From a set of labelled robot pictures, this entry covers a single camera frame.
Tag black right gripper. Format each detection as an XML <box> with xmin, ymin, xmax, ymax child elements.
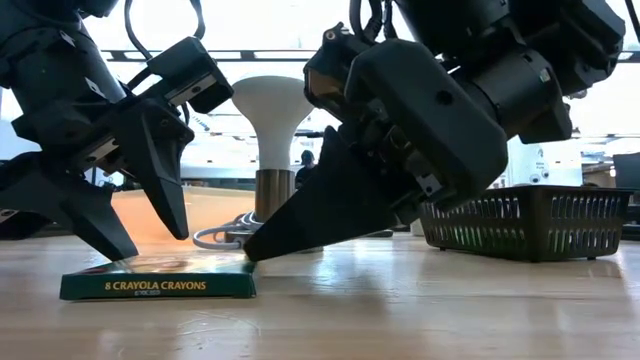
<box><xmin>242</xmin><ymin>38</ymin><xmax>510</xmax><ymax>263</ymax></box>

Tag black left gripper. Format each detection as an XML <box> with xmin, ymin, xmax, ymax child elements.
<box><xmin>0</xmin><ymin>35</ymin><xmax>235</xmax><ymax>263</ymax></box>

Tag white dome brass lamp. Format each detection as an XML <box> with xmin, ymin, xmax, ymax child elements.
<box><xmin>224</xmin><ymin>74</ymin><xmax>324</xmax><ymax>254</ymax></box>

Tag person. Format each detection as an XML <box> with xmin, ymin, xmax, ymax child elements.
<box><xmin>294</xmin><ymin>149</ymin><xmax>317</xmax><ymax>190</ymax></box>

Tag orange plastic bin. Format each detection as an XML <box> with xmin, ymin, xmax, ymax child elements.
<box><xmin>110</xmin><ymin>186</ymin><xmax>256</xmax><ymax>246</ymax></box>

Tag black bar with light strips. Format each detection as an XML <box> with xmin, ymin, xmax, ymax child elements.
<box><xmin>102</xmin><ymin>48</ymin><xmax>640</xmax><ymax>63</ymax></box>

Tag black mesh basket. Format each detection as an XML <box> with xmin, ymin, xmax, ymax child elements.
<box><xmin>418</xmin><ymin>185</ymin><xmax>634</xmax><ymax>263</ymax></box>

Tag black computer monitor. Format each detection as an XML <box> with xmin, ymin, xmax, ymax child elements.
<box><xmin>613</xmin><ymin>152</ymin><xmax>640</xmax><ymax>190</ymax></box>

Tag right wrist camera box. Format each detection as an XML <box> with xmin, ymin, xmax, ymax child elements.
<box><xmin>303</xmin><ymin>21</ymin><xmax>362</xmax><ymax>124</ymax></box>

